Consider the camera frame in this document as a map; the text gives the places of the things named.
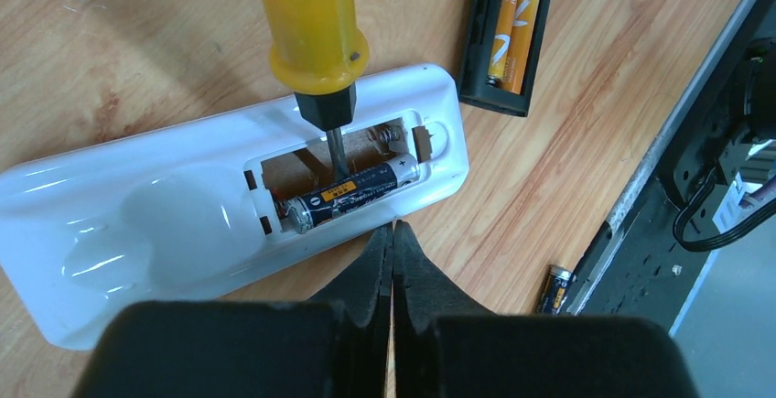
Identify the white remote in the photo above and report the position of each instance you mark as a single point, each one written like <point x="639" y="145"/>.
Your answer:
<point x="190" y="212"/>

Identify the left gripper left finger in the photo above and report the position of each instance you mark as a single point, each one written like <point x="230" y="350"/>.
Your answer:
<point x="333" y="344"/>

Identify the orange battery left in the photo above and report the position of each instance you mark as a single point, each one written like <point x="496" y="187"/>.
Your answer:
<point x="501" y="42"/>

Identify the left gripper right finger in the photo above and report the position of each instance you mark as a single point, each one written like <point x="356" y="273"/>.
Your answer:
<point x="449" y="345"/>

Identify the yellow handled screwdriver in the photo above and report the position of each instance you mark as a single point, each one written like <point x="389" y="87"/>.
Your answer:
<point x="318" y="52"/>

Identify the orange battery right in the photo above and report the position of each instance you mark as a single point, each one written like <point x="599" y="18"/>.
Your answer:
<point x="521" y="38"/>

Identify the black AAA battery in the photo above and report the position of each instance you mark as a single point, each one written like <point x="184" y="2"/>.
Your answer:
<point x="553" y="294"/>
<point x="317" y="207"/>

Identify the orange battery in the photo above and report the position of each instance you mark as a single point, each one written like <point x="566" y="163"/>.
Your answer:
<point x="521" y="38"/>
<point x="501" y="42"/>

